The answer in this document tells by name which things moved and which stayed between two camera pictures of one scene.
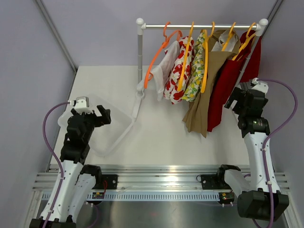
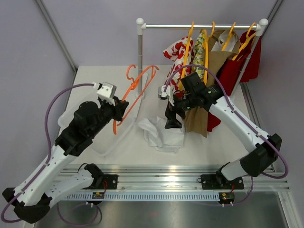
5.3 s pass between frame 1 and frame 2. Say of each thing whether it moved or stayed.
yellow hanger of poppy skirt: stayed
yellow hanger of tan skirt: stayed
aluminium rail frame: stayed
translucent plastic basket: stayed
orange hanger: moved
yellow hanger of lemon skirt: stayed
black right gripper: moved
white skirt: moved
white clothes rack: stayed
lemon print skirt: stayed
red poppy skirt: stayed
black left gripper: moved
